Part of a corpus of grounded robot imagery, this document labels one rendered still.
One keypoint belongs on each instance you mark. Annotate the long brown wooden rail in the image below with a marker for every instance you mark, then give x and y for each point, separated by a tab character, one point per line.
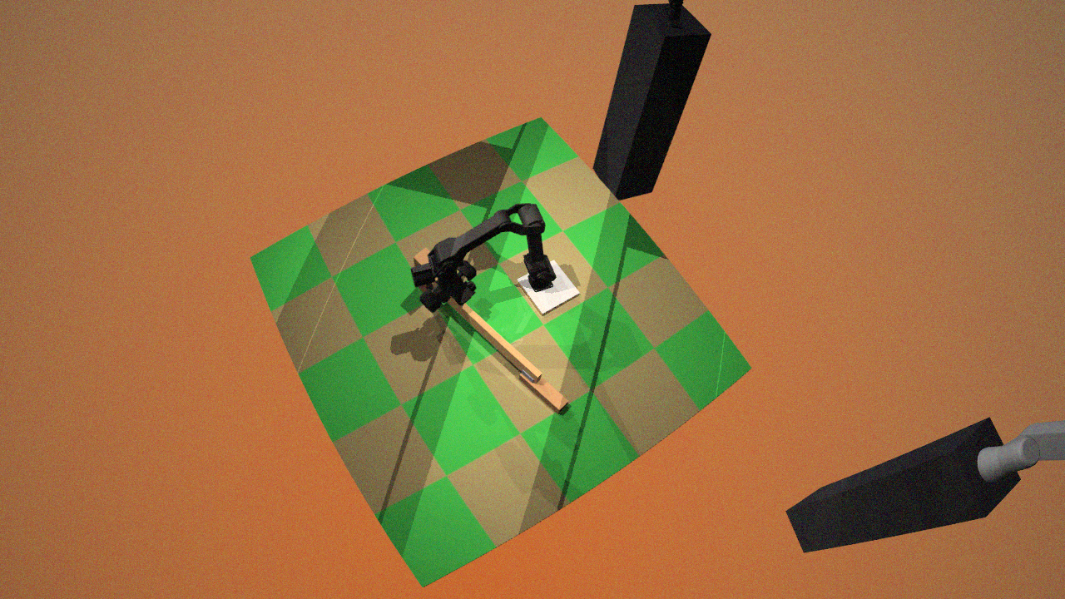
496	340

